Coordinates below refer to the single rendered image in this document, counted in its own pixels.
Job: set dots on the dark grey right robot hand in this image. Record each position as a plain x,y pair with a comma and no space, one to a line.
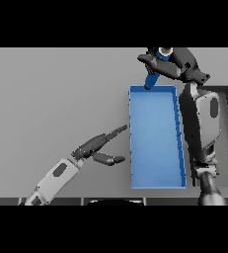
171,67

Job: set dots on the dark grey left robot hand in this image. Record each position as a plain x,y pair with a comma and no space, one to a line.
94,145

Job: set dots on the blue pipe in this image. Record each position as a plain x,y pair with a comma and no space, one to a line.
155,74

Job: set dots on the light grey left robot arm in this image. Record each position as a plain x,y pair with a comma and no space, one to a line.
52,181

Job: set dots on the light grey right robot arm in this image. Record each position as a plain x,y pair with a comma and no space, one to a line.
202,131

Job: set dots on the blue bin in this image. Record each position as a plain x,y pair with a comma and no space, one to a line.
156,138

